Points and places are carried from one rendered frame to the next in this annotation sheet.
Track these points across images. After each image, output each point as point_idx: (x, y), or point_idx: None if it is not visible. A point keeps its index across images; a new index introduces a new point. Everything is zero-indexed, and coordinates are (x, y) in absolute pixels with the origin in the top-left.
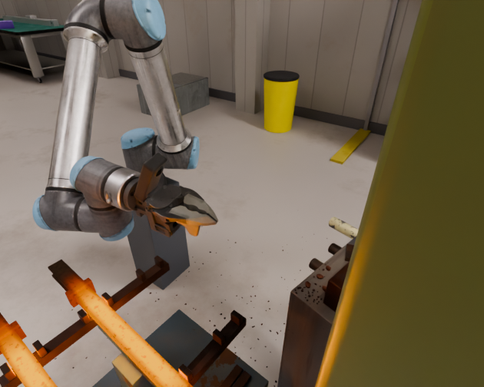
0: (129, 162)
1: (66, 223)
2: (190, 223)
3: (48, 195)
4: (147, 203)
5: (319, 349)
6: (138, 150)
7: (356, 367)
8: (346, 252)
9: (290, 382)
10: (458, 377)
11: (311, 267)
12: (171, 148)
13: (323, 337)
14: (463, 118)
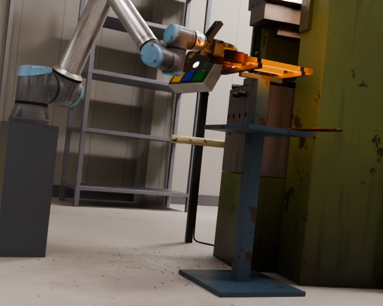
0: (39, 88)
1: (170, 57)
2: (234, 48)
3: (156, 42)
4: (217, 40)
5: (270, 105)
6: (49, 78)
7: (332, 0)
8: (248, 84)
9: None
10: None
11: (241, 93)
12: (78, 77)
13: (272, 96)
14: None
